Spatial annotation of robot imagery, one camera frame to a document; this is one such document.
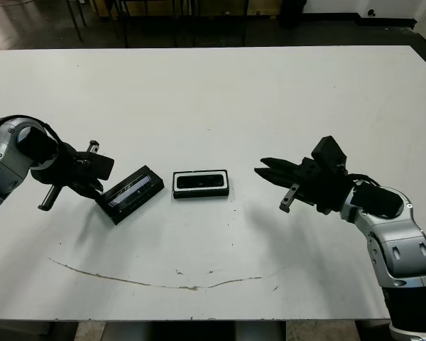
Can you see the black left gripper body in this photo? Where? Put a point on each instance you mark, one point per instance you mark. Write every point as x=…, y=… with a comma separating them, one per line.
x=69, y=167

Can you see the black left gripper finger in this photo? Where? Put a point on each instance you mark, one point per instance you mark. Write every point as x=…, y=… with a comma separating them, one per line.
x=83, y=190
x=95, y=185

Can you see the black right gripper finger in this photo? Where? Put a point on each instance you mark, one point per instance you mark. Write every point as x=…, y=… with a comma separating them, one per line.
x=284, y=166
x=277, y=178

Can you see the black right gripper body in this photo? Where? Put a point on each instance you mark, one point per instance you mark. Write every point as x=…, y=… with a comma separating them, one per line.
x=323, y=188

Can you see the black box lid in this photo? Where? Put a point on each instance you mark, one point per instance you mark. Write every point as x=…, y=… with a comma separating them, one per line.
x=135, y=192

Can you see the black phone-like camera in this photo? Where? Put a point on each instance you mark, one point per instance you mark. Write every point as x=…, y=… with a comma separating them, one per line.
x=199, y=181

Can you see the black box base white insert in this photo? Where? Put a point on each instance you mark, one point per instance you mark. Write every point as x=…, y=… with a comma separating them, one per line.
x=199, y=194

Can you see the black slanted metal leg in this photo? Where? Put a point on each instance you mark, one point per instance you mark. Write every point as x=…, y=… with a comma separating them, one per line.
x=77, y=26

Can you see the black trash bin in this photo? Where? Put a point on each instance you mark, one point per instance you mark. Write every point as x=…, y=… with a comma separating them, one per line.
x=293, y=14

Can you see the grey robot lower body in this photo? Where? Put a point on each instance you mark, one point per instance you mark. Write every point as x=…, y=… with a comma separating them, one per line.
x=255, y=332

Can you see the small round black knob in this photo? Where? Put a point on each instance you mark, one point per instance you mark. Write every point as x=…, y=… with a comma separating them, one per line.
x=371, y=13

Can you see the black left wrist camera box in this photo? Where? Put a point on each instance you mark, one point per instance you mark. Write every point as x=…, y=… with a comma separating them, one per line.
x=103, y=167

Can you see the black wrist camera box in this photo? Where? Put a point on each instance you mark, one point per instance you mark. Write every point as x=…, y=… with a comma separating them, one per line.
x=103, y=167
x=328, y=152

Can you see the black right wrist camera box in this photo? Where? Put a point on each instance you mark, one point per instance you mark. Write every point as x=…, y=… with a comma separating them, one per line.
x=328, y=152

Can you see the black metal desk frame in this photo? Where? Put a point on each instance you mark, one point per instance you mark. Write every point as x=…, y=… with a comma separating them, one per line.
x=125, y=30

